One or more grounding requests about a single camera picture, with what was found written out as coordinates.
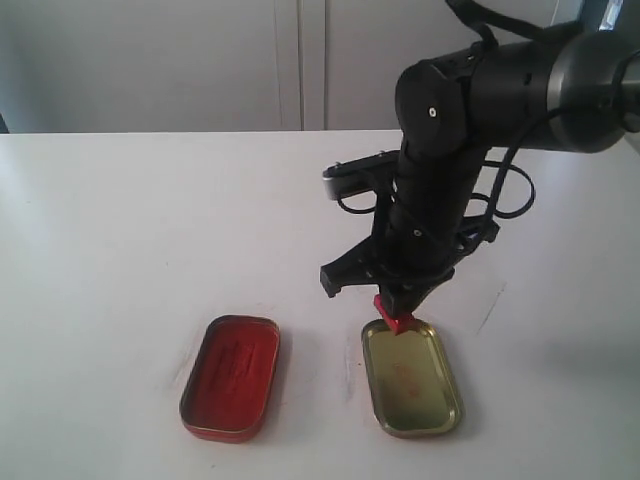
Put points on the white cabinet doors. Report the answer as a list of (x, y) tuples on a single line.
[(128, 66)]

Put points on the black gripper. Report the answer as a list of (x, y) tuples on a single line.
[(410, 252)]

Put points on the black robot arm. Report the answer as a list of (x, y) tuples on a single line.
[(463, 118)]

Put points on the gold tin lid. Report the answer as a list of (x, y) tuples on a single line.
[(412, 387)]

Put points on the red rectangular tray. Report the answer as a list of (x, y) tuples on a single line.
[(227, 393)]

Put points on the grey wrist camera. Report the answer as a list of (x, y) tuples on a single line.
[(344, 180)]

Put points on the red stamp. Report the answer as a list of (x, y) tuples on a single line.
[(398, 323)]

